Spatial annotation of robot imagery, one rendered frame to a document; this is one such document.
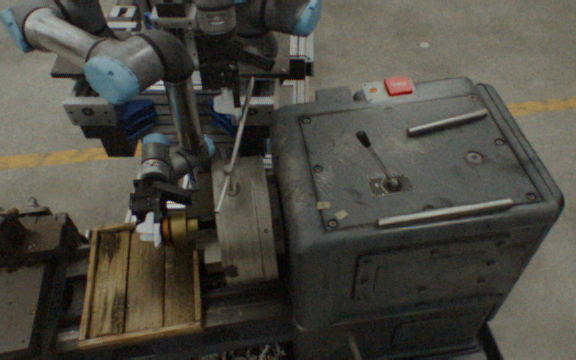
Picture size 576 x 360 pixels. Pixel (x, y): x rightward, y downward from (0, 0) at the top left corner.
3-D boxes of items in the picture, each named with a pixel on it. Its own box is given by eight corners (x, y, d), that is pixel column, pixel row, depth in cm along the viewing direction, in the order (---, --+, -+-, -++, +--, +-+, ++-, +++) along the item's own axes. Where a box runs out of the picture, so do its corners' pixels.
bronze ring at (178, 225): (196, 200, 127) (158, 205, 127) (197, 231, 121) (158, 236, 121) (202, 221, 134) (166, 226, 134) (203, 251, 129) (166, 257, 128)
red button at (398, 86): (405, 81, 136) (406, 75, 134) (412, 96, 132) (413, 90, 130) (383, 84, 135) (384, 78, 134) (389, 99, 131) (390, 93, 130)
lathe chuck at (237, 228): (253, 196, 151) (244, 131, 124) (266, 298, 134) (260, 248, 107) (222, 200, 150) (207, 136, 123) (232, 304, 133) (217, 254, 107)
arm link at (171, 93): (166, 5, 128) (197, 142, 165) (130, 25, 122) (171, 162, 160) (198, 23, 123) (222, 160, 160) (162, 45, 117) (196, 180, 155)
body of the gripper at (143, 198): (135, 228, 133) (138, 191, 140) (169, 224, 133) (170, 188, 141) (128, 210, 127) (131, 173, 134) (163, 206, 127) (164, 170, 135)
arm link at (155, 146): (173, 149, 151) (167, 128, 144) (172, 177, 144) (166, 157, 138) (145, 152, 150) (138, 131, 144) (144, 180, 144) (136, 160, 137)
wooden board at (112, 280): (199, 219, 156) (196, 212, 153) (203, 332, 133) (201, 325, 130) (97, 234, 153) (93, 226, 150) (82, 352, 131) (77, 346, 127)
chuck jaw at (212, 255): (232, 223, 125) (235, 262, 116) (234, 237, 128) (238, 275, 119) (186, 230, 124) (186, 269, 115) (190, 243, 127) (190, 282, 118)
